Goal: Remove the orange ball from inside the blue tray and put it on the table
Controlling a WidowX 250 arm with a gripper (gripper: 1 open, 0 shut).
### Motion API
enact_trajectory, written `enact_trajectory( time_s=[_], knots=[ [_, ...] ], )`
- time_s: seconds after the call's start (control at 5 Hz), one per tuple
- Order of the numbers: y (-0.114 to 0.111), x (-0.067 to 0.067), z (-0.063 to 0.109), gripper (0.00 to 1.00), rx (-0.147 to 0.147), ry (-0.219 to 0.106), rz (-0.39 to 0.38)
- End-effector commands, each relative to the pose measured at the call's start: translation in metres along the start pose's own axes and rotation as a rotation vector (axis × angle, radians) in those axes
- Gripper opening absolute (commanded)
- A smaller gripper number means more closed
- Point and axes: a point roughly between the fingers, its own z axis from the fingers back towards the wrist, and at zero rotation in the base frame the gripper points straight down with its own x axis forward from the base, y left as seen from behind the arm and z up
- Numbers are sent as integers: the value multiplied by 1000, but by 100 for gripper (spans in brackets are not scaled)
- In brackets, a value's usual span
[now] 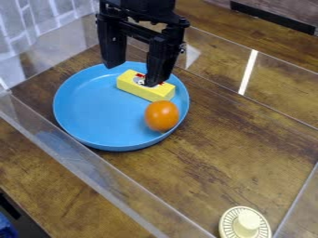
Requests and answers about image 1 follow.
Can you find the clear acrylic enclosure wall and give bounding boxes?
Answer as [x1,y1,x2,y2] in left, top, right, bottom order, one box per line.
[0,0,318,238]

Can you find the blue round tray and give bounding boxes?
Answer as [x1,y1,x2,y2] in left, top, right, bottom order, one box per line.
[52,60,191,152]

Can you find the orange ball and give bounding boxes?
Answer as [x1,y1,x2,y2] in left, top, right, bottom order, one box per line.
[144,100,179,132]

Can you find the cream round plastic lid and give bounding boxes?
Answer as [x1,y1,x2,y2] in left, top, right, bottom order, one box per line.
[219,206,272,238]

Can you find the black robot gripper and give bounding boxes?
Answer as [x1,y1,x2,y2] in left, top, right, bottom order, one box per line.
[96,0,190,87]

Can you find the black bar on background table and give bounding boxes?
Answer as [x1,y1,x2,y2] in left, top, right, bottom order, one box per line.
[230,0,318,35]

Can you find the yellow butter block toy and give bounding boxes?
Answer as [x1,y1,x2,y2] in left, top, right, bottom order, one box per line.
[116,70,175,101]

